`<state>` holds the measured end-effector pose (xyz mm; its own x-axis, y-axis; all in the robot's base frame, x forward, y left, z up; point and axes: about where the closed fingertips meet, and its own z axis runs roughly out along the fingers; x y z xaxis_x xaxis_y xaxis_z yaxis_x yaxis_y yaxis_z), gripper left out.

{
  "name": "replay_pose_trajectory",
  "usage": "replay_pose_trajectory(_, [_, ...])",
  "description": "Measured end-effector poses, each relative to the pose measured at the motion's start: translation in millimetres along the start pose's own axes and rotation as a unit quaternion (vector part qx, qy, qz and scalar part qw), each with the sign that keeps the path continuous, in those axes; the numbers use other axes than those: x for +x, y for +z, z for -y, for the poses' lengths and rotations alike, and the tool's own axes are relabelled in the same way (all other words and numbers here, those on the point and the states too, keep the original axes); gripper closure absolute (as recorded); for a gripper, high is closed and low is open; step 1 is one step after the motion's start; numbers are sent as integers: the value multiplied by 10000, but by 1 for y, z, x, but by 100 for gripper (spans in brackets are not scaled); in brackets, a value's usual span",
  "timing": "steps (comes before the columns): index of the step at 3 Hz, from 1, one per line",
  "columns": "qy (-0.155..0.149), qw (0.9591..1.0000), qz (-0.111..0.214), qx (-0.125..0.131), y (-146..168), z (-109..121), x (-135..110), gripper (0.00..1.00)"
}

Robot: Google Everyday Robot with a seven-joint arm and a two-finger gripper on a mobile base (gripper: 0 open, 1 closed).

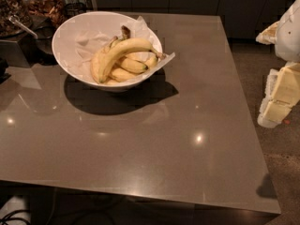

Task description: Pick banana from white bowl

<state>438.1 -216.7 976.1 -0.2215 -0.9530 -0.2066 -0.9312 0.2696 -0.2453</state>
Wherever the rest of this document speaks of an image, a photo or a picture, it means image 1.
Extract black cables on floor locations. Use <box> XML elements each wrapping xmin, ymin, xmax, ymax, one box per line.
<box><xmin>0</xmin><ymin>209</ymin><xmax>32</xmax><ymax>225</ymax></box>

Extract right small yellow banana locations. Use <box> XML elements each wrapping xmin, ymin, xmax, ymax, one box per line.
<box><xmin>144</xmin><ymin>55</ymin><xmax>158</xmax><ymax>68</ymax></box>

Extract glass jar of granola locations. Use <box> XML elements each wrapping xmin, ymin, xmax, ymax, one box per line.
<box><xmin>0</xmin><ymin>0</ymin><xmax>33</xmax><ymax>38</ymax></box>

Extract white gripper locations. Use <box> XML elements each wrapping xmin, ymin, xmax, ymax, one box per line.
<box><xmin>256</xmin><ymin>0</ymin><xmax>300</xmax><ymax>128</ymax></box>

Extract glass jar of dried fruit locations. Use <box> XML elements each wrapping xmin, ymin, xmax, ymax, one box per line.
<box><xmin>25</xmin><ymin>0</ymin><xmax>66</xmax><ymax>28</ymax></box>

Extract metal scoop handle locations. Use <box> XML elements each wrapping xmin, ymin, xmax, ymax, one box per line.
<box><xmin>8</xmin><ymin>15</ymin><xmax>38</xmax><ymax>39</ymax></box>

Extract white ceramic bowl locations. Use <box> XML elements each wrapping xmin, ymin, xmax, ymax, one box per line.
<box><xmin>52</xmin><ymin>11</ymin><xmax>162</xmax><ymax>92</ymax></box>

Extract white paper napkin liner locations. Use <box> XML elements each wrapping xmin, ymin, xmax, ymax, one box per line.
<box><xmin>74</xmin><ymin>16</ymin><xmax>175</xmax><ymax>91</ymax></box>

